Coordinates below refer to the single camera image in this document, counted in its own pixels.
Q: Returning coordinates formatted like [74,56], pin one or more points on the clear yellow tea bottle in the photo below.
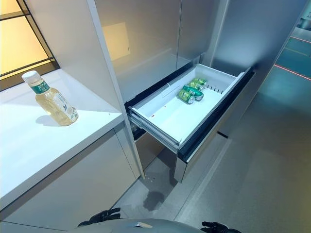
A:
[56,106]

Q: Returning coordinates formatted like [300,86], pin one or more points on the stainless steel fridge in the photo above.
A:
[150,36]

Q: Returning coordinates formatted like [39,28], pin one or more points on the light green drink can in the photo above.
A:
[185,95]
[198,82]

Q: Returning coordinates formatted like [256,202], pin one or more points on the grey robot torso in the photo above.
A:
[150,227]

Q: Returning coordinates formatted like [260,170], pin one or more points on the black framed lit window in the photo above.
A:
[19,43]

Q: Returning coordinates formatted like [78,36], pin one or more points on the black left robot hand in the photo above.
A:
[104,214]

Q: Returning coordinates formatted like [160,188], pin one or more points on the white counter cabinet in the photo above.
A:
[60,174]

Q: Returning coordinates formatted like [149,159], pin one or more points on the dark green drink can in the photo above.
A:
[194,91]

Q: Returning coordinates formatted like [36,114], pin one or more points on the tall white partition panel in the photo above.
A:
[73,36]

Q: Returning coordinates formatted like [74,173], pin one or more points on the white fridge drawer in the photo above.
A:
[175,116]

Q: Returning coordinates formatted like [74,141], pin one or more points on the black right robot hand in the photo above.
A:
[215,228]

